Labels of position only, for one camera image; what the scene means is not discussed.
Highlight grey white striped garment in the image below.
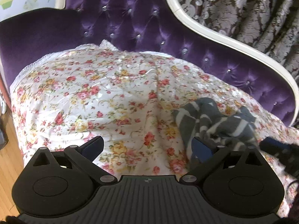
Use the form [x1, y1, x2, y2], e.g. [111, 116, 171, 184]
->
[172, 98, 258, 167]

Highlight floral bed cover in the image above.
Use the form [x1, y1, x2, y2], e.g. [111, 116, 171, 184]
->
[6, 41, 298, 223]

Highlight brown silver damask curtain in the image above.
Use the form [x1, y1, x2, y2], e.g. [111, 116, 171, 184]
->
[178, 0, 298, 78]

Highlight purple tufted headboard white frame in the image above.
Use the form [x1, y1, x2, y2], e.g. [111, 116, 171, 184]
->
[1, 0, 298, 126]

